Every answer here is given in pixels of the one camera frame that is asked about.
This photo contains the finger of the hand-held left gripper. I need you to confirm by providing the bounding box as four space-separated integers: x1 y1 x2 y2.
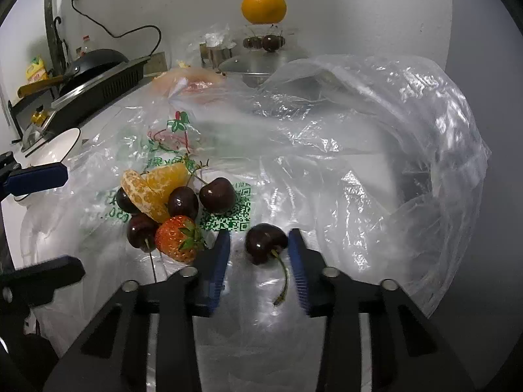
0 255 86 308
0 151 69 202

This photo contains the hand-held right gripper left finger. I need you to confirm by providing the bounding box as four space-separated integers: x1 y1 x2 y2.
43 231 231 392

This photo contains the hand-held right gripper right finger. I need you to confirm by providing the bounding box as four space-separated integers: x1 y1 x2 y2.
288 229 477 392

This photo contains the white plate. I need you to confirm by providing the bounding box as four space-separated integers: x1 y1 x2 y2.
12 128 82 203

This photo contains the dark red cherry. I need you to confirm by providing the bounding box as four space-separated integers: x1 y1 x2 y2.
187 165 236 214
244 223 289 307
127 213 161 283
115 187 142 215
167 187 199 221

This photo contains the red strawberry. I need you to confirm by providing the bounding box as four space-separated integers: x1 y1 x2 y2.
154 215 207 264

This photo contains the small peeled tangerine piece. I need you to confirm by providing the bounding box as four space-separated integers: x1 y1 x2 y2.
141 162 191 209

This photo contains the large peeled tangerine piece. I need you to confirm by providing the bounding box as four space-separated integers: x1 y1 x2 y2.
121 170 170 223

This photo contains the clear printed plastic bag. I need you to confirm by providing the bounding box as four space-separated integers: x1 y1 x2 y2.
20 53 491 392

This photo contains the dark chopstick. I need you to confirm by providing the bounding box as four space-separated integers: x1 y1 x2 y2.
24 139 56 158

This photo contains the yellow packet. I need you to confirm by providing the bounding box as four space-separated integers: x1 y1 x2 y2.
25 57 46 84

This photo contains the silver induction cooker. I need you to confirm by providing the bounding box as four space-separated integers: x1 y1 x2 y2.
49 55 150 131

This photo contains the steel pot with lid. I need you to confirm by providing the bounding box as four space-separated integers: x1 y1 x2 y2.
218 47 323 90

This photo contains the metal cup with plastic wrap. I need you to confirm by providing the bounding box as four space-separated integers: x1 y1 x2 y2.
199 24 238 70

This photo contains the glass container with cherries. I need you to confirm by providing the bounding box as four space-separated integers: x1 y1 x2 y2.
243 24 295 54

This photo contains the whole orange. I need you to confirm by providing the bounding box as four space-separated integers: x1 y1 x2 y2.
241 0 287 24

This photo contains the black wok with wooden handle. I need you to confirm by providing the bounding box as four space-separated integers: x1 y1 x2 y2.
18 49 129 99

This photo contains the dark vertical rail with hook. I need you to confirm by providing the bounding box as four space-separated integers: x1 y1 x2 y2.
44 0 68 75

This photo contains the black power cable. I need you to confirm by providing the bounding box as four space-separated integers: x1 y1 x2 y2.
71 0 163 57

